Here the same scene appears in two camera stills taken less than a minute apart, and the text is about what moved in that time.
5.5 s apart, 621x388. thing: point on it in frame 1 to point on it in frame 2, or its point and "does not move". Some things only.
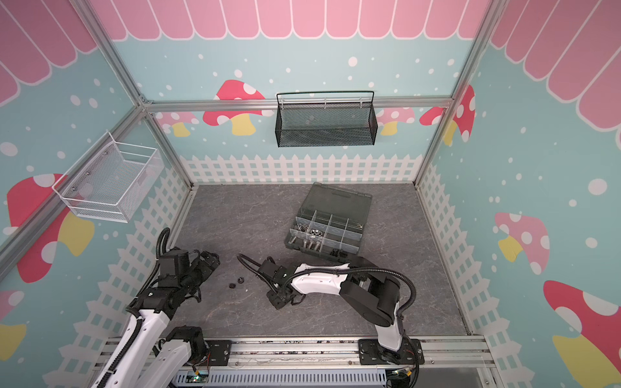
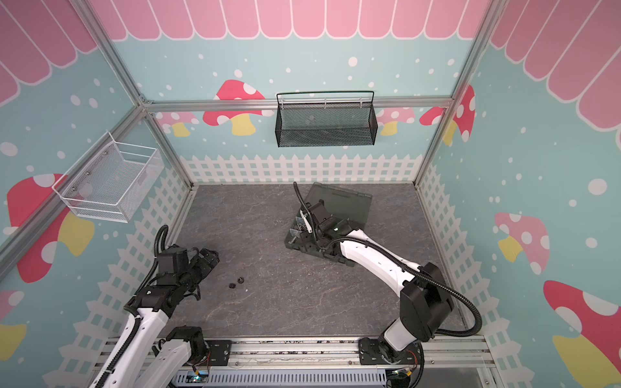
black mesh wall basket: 325,118 does not move
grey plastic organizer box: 330,222 does not move
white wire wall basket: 111,182 does not move
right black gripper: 277,284 to 308,226
